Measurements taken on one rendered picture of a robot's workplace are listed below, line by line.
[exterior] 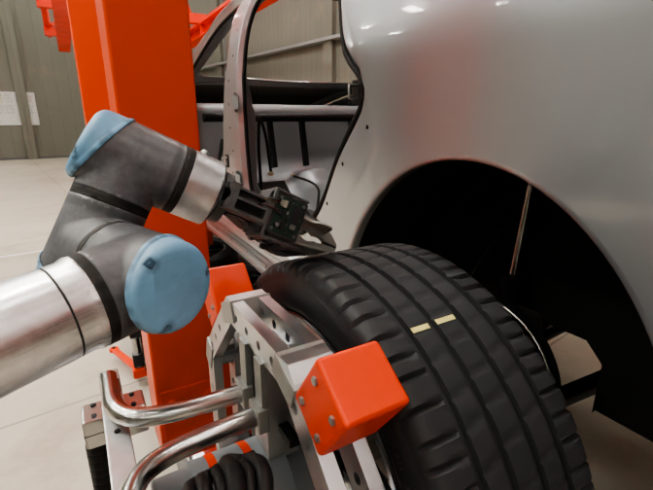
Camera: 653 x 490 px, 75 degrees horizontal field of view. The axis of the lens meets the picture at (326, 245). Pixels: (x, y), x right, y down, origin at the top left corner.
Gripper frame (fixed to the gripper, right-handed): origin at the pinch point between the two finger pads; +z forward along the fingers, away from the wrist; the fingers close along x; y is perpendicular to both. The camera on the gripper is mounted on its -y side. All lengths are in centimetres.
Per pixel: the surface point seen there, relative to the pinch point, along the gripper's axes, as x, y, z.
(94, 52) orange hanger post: 85, -215, -63
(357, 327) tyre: -10.7, 18.7, -2.8
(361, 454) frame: -23.3, 23.2, -0.5
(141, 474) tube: -33.3, 10.6, -18.5
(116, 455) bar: -35.3, 1.8, -19.9
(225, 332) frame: -18.6, -7.7, -8.4
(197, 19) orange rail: 457, -821, 3
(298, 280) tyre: -7.2, 5.0, -5.2
